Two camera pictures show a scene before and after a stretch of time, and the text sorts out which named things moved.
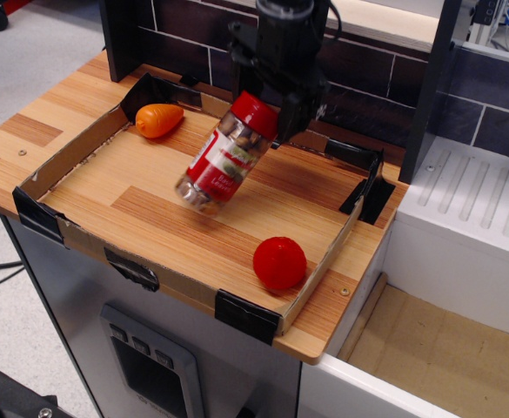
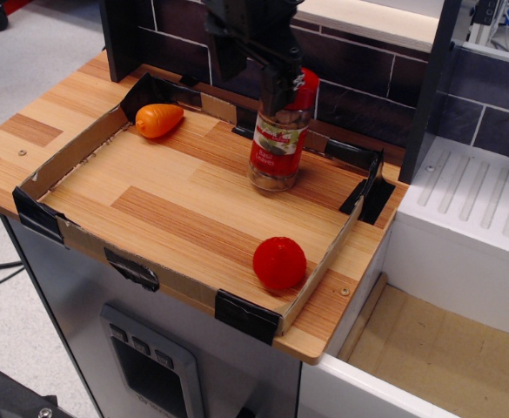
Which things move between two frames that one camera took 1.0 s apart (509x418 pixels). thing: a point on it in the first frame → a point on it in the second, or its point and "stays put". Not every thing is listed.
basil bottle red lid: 256,113 → 279,138
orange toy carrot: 153,120 stays put
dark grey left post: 122,21 stays put
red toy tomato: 280,262 stays put
